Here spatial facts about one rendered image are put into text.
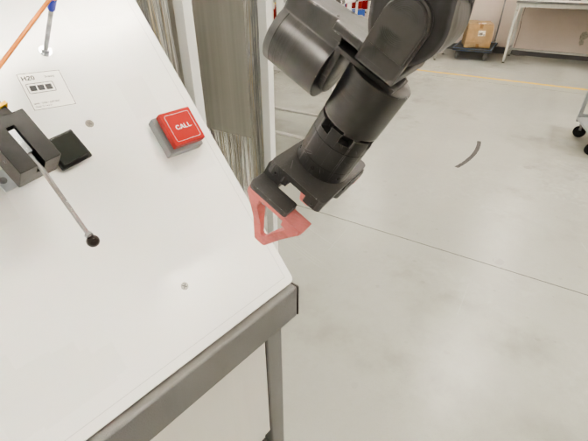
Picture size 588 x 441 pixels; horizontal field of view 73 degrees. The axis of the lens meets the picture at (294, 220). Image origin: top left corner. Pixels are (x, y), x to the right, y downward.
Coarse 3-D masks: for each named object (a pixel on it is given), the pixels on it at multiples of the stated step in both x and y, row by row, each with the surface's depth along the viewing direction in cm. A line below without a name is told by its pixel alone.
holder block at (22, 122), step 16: (16, 112) 38; (0, 128) 37; (16, 128) 38; (32, 128) 39; (0, 144) 37; (16, 144) 38; (32, 144) 38; (48, 144) 39; (0, 160) 38; (16, 160) 37; (32, 160) 38; (48, 160) 39; (16, 176) 38; (32, 176) 40
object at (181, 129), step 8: (168, 112) 54; (176, 112) 55; (184, 112) 56; (160, 120) 54; (168, 120) 54; (176, 120) 55; (184, 120) 55; (192, 120) 56; (168, 128) 54; (176, 128) 54; (184, 128) 55; (192, 128) 56; (168, 136) 54; (176, 136) 54; (184, 136) 55; (192, 136) 56; (200, 136) 56; (176, 144) 54; (184, 144) 55
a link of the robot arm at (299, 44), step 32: (288, 0) 32; (320, 0) 32; (416, 0) 25; (288, 32) 32; (320, 32) 32; (352, 32) 30; (384, 32) 27; (416, 32) 26; (288, 64) 34; (320, 64) 32; (384, 64) 28
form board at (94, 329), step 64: (0, 0) 49; (64, 0) 54; (128, 0) 60; (64, 64) 51; (128, 64) 57; (64, 128) 49; (128, 128) 54; (0, 192) 43; (64, 192) 47; (128, 192) 52; (192, 192) 57; (0, 256) 42; (64, 256) 45; (128, 256) 49; (192, 256) 54; (256, 256) 60; (0, 320) 40; (64, 320) 44; (128, 320) 47; (192, 320) 52; (0, 384) 39; (64, 384) 42; (128, 384) 46
